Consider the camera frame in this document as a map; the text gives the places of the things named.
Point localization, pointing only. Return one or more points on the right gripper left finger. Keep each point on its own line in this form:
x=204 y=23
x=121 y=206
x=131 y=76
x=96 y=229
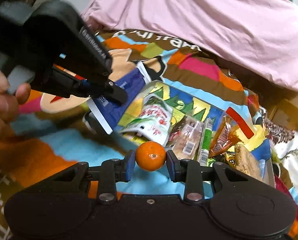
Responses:
x=111 y=172

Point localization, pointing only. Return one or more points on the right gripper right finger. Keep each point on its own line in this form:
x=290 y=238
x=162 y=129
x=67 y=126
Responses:
x=188 y=172

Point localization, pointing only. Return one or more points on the green sausage stick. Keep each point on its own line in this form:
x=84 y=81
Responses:
x=203 y=151

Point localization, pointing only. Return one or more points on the clear brown snack bar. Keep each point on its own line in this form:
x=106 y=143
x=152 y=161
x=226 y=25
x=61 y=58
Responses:
x=185 y=137

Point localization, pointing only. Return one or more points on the orange mandarin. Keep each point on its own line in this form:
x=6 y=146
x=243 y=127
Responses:
x=150 y=156

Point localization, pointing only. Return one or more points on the clear bag rice crisp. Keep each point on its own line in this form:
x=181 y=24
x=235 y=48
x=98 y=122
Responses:
x=246 y=163

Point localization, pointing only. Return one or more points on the blue small box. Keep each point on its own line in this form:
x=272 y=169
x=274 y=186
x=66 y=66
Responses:
x=107 y=110

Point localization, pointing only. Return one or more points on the white green pickle pouch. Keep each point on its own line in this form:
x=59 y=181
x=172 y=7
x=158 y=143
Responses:
x=154 y=120

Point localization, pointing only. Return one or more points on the orange red chicken feet pack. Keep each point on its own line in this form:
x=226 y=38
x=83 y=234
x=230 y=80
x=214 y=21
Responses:
x=226 y=133

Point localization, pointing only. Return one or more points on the yellow green snack packet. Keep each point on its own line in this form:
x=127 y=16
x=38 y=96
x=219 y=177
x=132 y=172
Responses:
x=135 y=138

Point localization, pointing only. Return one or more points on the golden snack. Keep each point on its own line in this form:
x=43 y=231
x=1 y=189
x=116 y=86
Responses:
x=229 y=159

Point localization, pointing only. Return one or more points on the person left hand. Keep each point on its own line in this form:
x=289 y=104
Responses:
x=9 y=105

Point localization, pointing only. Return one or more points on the metal tray with dinosaur picture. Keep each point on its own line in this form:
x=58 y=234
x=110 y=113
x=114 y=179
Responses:
x=185 y=100

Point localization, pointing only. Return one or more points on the colourful cartoon blanket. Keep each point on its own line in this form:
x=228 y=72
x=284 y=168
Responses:
x=71 y=172

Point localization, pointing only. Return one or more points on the floral white quilt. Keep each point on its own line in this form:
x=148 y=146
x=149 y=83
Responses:
x=284 y=148

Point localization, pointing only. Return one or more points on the pink hanging sheet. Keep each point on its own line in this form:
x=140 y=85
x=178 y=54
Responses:
x=260 y=35

